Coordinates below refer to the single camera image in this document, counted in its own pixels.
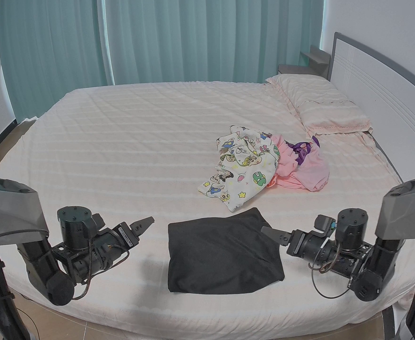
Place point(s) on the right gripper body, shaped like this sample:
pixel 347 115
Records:
pixel 305 244

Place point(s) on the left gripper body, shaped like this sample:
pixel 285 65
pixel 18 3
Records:
pixel 117 239

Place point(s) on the black T-shirt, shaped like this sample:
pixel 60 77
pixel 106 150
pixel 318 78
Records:
pixel 221 253

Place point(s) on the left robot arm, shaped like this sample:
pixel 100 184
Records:
pixel 12 207

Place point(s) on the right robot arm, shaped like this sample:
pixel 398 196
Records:
pixel 402 211

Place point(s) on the bed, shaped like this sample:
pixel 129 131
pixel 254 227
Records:
pixel 140 136

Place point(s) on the pink garment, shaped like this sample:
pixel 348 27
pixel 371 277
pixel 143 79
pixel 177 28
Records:
pixel 313 172

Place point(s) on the white printed pyjama top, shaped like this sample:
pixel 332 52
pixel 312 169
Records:
pixel 250 182

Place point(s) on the purple garment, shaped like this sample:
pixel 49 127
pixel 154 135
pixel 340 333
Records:
pixel 301 151

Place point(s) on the grey bedside table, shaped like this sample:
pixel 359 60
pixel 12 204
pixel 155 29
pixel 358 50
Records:
pixel 306 67

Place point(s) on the blue-green curtain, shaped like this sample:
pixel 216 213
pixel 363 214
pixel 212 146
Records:
pixel 51 48
pixel 211 30

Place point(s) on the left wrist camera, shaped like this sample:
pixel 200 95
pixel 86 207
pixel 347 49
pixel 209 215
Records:
pixel 98 221

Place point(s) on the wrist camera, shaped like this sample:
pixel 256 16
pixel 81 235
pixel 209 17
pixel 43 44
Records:
pixel 325 225
pixel 98 221

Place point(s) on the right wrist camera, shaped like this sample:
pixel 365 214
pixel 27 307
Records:
pixel 325 225

